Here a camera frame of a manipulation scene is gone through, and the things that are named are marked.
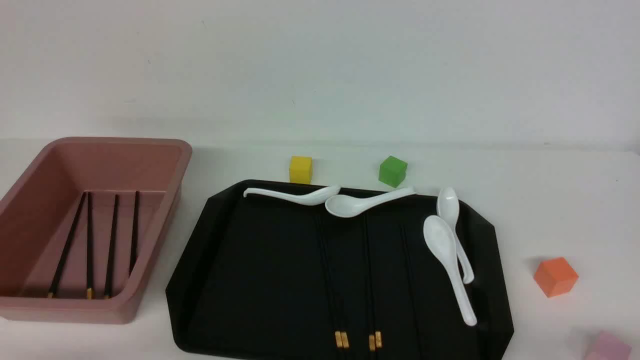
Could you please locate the black chopstick gold tip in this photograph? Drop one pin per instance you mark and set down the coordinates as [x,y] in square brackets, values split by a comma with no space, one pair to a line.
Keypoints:
[376,334]
[330,287]
[340,302]
[372,356]

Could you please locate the white ceramic soup spoon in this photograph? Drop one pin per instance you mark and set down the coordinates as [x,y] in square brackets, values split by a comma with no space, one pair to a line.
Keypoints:
[345,206]
[311,199]
[440,240]
[448,208]

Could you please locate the yellow cube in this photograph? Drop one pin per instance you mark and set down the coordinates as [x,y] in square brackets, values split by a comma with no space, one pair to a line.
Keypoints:
[301,170]

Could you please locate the green cube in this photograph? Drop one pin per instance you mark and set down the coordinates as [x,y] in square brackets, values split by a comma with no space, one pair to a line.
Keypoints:
[392,171]

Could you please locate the black plastic tray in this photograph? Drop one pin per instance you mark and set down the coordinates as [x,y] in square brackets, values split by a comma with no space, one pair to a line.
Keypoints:
[250,283]

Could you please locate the black chopstick in bin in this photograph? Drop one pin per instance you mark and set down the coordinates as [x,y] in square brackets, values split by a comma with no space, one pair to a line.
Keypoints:
[109,278]
[61,265]
[134,234]

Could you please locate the pink plastic bin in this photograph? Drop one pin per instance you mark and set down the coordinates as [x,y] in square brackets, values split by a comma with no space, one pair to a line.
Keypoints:
[37,212]

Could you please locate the orange cube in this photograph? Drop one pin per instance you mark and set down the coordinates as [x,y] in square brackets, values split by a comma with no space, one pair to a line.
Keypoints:
[555,277]

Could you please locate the pink cube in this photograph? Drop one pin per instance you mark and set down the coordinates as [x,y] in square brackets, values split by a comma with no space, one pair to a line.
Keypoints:
[607,346]

